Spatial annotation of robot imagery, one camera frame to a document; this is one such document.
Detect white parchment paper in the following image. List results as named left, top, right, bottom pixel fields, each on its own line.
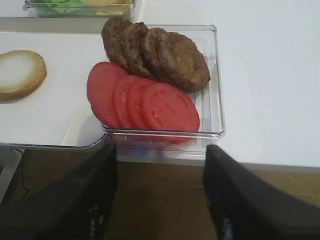
left=0, top=31, right=111, bottom=147

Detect yellow cheese slices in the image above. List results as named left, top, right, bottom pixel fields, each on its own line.
left=80, top=0, right=133, bottom=16

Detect brown beef patty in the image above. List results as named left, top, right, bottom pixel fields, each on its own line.
left=155, top=32, right=211, bottom=92
left=140, top=27, right=174, bottom=85
left=120, top=22, right=156, bottom=80
left=101, top=16, right=132, bottom=73

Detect clear patty and tomato container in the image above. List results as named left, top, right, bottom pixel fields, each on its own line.
left=101, top=24, right=226, bottom=158

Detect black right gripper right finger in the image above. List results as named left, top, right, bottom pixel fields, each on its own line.
left=203, top=144, right=320, bottom=240

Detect clear lettuce and cheese container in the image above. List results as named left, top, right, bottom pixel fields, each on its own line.
left=23, top=0, right=137, bottom=19

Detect red tomato slice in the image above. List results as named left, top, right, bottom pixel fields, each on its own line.
left=86, top=61, right=128, bottom=128
left=113, top=75, right=142, bottom=129
left=140, top=83, right=201, bottom=132
left=127, top=78, right=156, bottom=129

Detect green lettuce pile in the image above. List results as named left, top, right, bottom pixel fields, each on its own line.
left=30, top=0, right=86, bottom=17

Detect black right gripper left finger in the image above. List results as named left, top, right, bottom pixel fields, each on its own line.
left=0, top=145, right=118, bottom=240

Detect silver metal tray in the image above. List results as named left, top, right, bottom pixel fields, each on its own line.
left=0, top=29, right=113, bottom=150

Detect toasted bottom bun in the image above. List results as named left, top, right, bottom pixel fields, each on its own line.
left=0, top=50, right=47, bottom=101

